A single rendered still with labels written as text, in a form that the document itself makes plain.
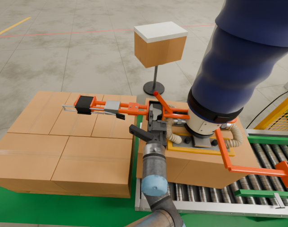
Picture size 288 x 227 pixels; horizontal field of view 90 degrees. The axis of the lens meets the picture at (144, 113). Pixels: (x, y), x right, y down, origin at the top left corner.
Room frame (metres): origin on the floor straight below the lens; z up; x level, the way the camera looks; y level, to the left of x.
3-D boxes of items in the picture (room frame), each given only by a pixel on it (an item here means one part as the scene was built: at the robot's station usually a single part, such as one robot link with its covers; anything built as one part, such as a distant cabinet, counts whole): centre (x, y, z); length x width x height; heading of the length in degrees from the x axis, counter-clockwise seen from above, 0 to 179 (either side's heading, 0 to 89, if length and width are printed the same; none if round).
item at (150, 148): (0.26, -0.05, 1.21); 0.09 x 0.05 x 0.10; 90
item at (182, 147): (0.38, -0.30, 1.09); 0.34 x 0.10 x 0.05; 88
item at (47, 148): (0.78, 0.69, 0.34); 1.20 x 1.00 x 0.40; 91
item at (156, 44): (2.09, -0.16, 0.82); 0.60 x 0.40 x 0.40; 119
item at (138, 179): (0.49, 0.01, 0.58); 0.70 x 0.03 x 0.06; 1
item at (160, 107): (0.48, -0.06, 1.20); 0.10 x 0.08 x 0.06; 178
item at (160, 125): (0.34, -0.06, 1.20); 0.12 x 0.09 x 0.08; 0
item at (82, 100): (0.49, 0.29, 1.21); 0.08 x 0.07 x 0.05; 88
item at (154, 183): (0.17, -0.05, 1.20); 0.12 x 0.09 x 0.10; 0
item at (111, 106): (0.48, 0.16, 1.20); 0.07 x 0.07 x 0.04; 88
